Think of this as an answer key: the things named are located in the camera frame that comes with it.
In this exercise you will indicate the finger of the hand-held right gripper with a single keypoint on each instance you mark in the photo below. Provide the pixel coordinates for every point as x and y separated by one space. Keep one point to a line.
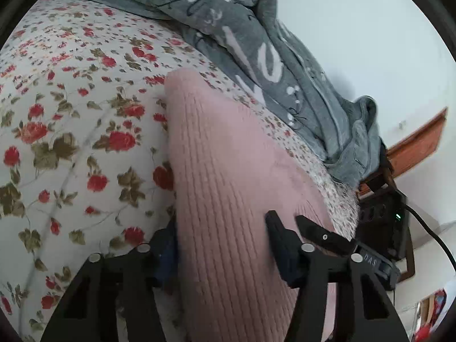
326 237

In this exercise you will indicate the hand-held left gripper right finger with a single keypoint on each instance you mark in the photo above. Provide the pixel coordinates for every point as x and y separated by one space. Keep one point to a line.
285 253

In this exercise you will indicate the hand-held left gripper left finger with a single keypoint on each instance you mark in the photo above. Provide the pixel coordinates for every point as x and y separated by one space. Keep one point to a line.
170 253

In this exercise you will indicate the pink knitted sweater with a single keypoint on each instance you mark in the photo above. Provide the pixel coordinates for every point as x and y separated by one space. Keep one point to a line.
235 199

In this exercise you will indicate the red and white object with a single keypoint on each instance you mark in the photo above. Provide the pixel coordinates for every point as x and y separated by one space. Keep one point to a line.
433 313

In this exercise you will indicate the floral bed sheet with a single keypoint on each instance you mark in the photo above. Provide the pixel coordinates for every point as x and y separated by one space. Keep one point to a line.
78 142

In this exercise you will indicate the grey printed quilt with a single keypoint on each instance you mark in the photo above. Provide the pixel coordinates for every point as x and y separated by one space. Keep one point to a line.
278 53

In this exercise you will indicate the wooden door frame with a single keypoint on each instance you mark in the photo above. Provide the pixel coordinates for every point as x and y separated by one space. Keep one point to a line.
418 139

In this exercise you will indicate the white wall socket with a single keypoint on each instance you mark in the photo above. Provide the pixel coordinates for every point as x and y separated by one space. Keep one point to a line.
402 125

